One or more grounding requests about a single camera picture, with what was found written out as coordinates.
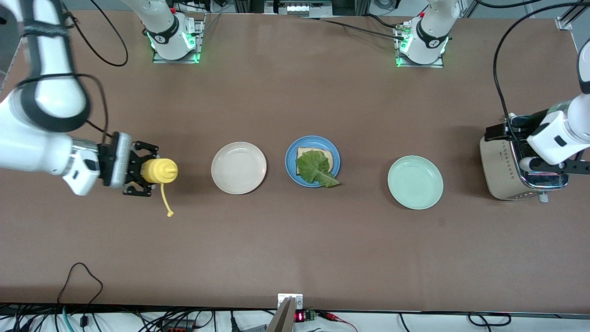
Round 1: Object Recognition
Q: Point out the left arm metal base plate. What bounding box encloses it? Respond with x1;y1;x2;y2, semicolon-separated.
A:
394;23;445;69

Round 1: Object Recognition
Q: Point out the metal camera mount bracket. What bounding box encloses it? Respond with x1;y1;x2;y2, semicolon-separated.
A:
277;293;304;310

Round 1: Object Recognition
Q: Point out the white power strip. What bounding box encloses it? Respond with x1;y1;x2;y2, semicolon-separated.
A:
274;0;325;16

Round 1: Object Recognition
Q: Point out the aluminium frame post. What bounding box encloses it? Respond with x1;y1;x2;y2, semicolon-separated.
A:
555;0;590;32

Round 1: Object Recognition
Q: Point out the red wire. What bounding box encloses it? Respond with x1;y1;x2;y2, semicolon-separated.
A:
318;312;359;332

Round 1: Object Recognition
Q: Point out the grey camera mount bar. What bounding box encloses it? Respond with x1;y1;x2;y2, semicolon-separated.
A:
266;297;296;332

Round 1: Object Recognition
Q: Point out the green lettuce leaf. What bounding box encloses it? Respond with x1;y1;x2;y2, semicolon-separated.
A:
295;150;341;188

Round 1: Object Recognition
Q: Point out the beige round plate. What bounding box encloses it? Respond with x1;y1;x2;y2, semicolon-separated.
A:
211;142;267;195

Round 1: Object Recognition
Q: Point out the toasted bread slice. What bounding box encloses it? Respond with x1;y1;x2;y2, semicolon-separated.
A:
296;147;334;176

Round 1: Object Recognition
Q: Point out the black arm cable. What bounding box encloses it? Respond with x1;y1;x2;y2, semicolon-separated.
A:
493;0;590;134
65;0;129;139

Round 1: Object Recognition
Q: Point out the power strip with plugs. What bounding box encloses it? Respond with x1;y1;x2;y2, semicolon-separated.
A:
175;0;217;12

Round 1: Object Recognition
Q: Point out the black coiled cable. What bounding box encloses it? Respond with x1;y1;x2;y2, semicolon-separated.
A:
467;312;512;327

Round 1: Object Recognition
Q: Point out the light green round plate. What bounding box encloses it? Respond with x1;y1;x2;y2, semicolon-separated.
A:
387;155;444;210

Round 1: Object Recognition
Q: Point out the yellow squeeze sauce bottle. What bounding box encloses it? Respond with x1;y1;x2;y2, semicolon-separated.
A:
141;158;178;217

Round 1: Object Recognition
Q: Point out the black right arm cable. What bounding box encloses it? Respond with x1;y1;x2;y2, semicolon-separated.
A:
65;0;129;139

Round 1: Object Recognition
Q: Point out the beige chrome-topped toaster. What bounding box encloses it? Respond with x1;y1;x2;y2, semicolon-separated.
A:
479;113;570;203

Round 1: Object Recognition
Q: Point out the black cable across table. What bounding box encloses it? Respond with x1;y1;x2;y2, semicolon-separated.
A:
300;14;408;42

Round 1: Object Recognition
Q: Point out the thin black looped cable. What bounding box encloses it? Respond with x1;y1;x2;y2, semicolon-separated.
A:
56;262;104;308

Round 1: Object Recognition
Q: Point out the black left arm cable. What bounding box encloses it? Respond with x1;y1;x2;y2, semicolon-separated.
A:
493;0;590;134

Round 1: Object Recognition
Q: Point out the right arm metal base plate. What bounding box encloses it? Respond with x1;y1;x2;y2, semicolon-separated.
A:
152;18;203;64

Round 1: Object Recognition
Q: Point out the blue round plate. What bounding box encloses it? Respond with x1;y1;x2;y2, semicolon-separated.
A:
285;135;341;188

